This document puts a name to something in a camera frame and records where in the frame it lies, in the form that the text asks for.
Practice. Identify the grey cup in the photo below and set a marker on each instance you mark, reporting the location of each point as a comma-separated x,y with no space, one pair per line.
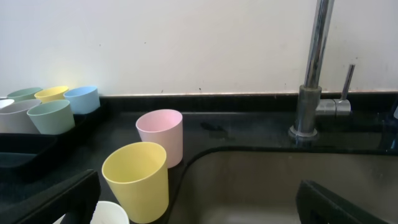
14,119

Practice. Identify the yellow cup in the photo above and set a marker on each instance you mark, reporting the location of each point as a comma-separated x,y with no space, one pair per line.
140,186
51,92

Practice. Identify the steel sink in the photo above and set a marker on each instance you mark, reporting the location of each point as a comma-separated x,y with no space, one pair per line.
248,186

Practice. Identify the black tray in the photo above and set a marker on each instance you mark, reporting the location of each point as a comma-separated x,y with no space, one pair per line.
25,149

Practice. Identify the steel tap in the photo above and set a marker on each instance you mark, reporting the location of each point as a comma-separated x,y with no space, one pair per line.
314,62

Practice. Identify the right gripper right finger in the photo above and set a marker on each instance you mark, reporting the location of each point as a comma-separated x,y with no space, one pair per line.
323,208

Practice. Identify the green cup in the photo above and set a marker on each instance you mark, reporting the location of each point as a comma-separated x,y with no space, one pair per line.
23,93
53,119

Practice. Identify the blue cup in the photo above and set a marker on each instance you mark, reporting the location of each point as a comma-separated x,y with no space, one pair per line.
84,101

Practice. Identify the white cup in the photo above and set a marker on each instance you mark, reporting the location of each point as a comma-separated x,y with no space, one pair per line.
109,214

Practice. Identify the pink cup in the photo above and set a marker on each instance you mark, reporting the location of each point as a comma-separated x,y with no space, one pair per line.
161,130

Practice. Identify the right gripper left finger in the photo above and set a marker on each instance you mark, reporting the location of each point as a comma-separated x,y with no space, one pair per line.
62,199

